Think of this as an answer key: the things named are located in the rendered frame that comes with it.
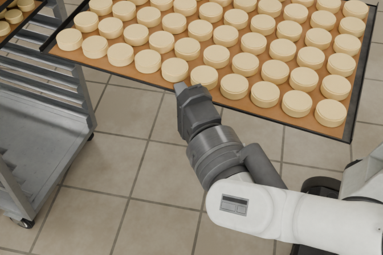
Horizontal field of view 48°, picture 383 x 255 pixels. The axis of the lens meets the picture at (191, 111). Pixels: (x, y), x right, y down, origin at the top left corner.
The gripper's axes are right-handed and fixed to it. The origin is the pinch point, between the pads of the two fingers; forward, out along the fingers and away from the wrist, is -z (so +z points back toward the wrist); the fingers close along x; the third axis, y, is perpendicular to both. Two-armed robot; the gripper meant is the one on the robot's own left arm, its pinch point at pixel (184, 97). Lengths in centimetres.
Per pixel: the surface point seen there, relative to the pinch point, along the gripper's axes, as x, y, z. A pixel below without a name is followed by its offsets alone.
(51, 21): -31, 17, -74
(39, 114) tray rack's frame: -85, 33, -86
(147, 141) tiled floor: -100, -8, -65
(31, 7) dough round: -22, 21, -70
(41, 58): -50, 24, -80
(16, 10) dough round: -21, 26, -69
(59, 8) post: -25, 13, -71
